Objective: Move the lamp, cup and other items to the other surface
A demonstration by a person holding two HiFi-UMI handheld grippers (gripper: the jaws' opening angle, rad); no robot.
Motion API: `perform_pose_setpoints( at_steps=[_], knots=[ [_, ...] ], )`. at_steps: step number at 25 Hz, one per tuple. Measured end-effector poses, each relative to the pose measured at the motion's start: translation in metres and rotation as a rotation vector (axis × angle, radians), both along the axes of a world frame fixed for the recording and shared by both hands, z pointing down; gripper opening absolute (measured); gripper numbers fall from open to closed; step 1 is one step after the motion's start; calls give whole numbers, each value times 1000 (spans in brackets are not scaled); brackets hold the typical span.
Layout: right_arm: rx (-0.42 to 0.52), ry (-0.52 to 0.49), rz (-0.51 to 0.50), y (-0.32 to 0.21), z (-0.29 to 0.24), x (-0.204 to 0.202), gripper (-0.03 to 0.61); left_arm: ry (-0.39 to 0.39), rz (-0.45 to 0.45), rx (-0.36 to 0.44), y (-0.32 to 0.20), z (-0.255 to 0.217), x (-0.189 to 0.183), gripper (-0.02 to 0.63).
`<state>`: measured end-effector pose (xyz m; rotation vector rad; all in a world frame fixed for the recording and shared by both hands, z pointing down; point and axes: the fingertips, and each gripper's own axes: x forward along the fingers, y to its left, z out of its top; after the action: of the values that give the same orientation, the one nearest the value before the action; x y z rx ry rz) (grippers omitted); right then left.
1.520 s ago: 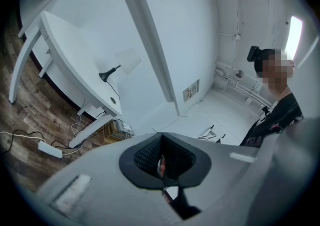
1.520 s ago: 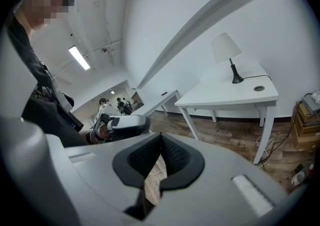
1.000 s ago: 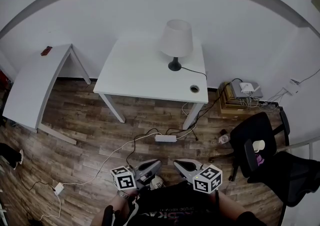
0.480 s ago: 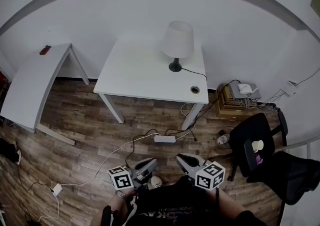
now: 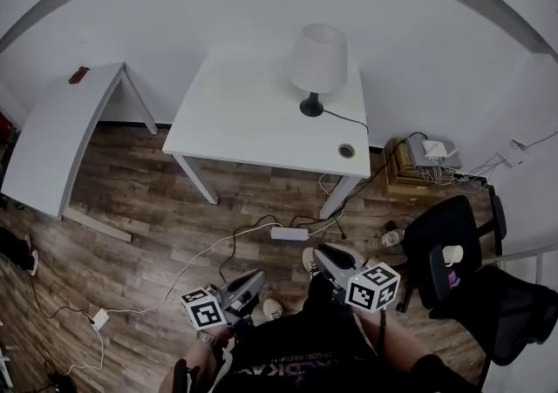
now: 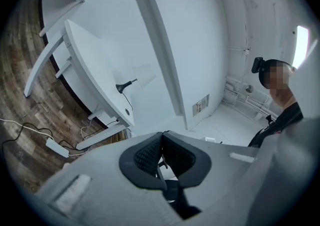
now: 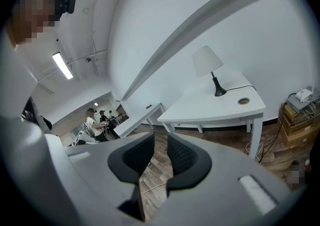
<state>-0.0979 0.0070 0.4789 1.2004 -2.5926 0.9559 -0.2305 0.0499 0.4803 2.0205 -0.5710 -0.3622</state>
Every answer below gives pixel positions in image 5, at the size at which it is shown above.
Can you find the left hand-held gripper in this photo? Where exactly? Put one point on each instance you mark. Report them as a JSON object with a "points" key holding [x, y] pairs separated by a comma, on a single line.
{"points": [[205, 313]]}

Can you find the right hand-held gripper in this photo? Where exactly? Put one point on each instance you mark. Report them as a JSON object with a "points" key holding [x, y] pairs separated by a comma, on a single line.
{"points": [[372, 289]]}

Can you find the cream mug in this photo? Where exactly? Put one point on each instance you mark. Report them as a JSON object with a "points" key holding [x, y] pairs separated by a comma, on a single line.
{"points": [[453, 255]]}

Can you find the purple cloth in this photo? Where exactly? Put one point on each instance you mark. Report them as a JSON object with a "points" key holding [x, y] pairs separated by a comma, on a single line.
{"points": [[454, 280]]}

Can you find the white table lamp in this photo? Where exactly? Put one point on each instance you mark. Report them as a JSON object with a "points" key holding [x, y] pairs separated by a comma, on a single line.
{"points": [[318, 56]]}

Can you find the person's left forearm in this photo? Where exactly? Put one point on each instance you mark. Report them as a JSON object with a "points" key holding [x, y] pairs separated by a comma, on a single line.
{"points": [[192, 361]]}

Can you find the person's right forearm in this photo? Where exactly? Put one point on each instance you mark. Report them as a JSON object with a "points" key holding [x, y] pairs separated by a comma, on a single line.
{"points": [[401, 347]]}

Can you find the person's left white sneaker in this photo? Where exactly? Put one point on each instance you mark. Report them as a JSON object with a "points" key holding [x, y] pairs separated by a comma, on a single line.
{"points": [[272, 310]]}

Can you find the person's white sneaker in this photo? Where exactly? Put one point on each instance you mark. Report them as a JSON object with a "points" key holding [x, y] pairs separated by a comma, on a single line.
{"points": [[310, 262], [272, 310]]}

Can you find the person's right white sneaker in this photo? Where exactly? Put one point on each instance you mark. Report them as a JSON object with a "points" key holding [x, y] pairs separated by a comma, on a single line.
{"points": [[310, 262]]}

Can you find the person's black trousers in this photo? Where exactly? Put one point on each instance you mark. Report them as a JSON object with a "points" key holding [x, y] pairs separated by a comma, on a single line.
{"points": [[327, 300]]}

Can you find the white power strip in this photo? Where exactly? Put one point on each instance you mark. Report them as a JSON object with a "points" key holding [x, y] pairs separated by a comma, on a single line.
{"points": [[290, 233]]}

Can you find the silver wristwatch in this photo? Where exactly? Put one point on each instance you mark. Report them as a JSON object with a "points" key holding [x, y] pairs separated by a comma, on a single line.
{"points": [[207, 337]]}

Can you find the person's black shirt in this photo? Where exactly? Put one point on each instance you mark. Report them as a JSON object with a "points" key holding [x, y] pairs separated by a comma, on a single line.
{"points": [[305, 352]]}

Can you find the white router on box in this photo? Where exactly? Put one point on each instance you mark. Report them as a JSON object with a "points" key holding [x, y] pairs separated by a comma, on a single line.
{"points": [[396, 182]]}

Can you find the black mesh-back office chair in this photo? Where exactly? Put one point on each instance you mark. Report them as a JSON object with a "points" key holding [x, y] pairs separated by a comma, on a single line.
{"points": [[440, 221]]}

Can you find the grey flat device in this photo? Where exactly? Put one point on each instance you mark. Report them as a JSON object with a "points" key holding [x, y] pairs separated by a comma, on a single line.
{"points": [[455, 162]]}

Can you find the white power adapter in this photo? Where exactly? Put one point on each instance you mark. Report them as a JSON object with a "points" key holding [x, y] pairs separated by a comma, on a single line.
{"points": [[100, 319]]}

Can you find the white square table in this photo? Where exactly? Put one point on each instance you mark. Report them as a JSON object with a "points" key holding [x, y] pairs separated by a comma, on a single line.
{"points": [[244, 121]]}

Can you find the white curved table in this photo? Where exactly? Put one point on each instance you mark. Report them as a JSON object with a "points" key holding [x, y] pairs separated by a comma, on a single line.
{"points": [[48, 143]]}

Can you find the dark red cloth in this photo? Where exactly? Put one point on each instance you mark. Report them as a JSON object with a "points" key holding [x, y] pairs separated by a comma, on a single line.
{"points": [[78, 75]]}

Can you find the grey metal frame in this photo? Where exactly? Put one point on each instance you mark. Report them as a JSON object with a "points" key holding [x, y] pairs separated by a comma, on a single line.
{"points": [[532, 254]]}

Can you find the white wall socket box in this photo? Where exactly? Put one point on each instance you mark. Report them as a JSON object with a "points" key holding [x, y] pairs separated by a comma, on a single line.
{"points": [[517, 153]]}

